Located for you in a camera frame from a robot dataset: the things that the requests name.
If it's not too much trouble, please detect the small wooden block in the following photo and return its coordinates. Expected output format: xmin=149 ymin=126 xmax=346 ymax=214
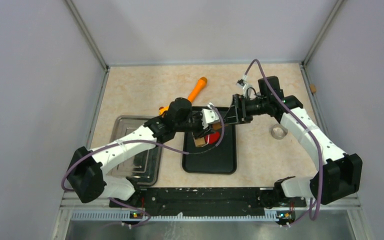
xmin=309 ymin=83 xmax=317 ymax=94

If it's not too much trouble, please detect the silver metal tray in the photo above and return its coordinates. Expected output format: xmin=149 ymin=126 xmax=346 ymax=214
xmin=107 ymin=115 xmax=164 ymax=187

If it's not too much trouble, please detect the black baking tray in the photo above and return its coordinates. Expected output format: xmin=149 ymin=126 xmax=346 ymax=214
xmin=182 ymin=125 xmax=237 ymax=175

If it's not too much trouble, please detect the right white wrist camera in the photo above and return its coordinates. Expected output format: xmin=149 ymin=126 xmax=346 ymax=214
xmin=236 ymin=77 xmax=254 ymax=98

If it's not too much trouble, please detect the orange toy carrot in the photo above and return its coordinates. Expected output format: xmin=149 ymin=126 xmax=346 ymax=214
xmin=187 ymin=76 xmax=208 ymax=103

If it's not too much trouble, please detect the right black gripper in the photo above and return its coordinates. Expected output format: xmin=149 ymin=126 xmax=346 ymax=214
xmin=220 ymin=93 xmax=269 ymax=126

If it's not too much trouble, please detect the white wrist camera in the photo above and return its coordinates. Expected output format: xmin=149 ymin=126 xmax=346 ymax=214
xmin=201 ymin=103 xmax=220 ymax=129
xmin=236 ymin=77 xmax=254 ymax=98

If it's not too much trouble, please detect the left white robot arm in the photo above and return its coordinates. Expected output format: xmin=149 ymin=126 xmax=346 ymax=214
xmin=63 ymin=97 xmax=224 ymax=207

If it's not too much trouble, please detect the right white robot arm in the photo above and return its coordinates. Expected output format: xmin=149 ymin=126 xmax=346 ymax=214
xmin=223 ymin=76 xmax=363 ymax=206

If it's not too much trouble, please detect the wooden rolling pin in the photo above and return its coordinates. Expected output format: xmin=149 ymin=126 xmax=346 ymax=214
xmin=193 ymin=123 xmax=222 ymax=148

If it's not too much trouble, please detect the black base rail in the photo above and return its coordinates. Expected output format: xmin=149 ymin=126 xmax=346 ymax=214
xmin=109 ymin=187 xmax=307 ymax=219

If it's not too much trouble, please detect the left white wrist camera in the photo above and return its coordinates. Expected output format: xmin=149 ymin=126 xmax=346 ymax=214
xmin=201 ymin=103 xmax=220 ymax=129

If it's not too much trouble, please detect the yellow toy car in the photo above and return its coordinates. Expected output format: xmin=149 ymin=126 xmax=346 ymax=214
xmin=159 ymin=106 xmax=169 ymax=116

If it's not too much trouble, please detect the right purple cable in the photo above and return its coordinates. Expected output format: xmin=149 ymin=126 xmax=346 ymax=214
xmin=244 ymin=58 xmax=325 ymax=221

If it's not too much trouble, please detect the red dough piece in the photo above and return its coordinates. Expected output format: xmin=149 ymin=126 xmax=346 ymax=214
xmin=204 ymin=131 xmax=221 ymax=145

